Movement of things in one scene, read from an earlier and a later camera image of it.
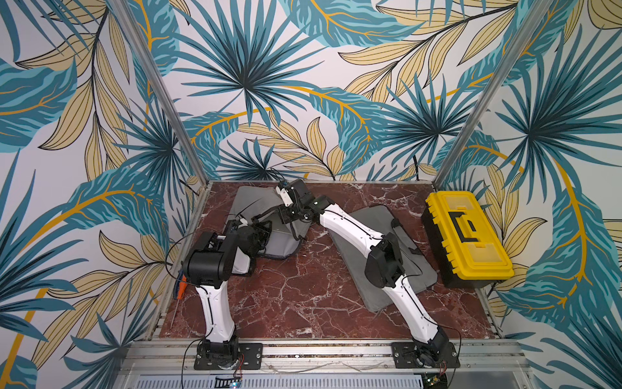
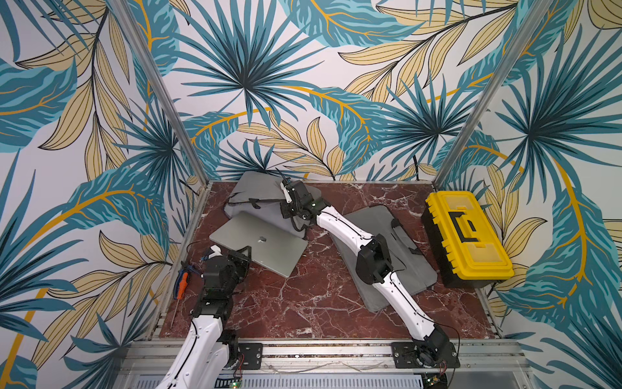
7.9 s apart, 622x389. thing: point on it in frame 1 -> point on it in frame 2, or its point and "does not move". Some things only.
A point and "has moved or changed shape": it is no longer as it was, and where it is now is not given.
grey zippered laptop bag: [258, 204] has moved or changed shape
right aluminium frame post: [494, 92] does not move
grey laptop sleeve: [418, 270] does not move
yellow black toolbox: [467, 247] does not move
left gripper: [258, 228] -> [244, 261]
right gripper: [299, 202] does not move
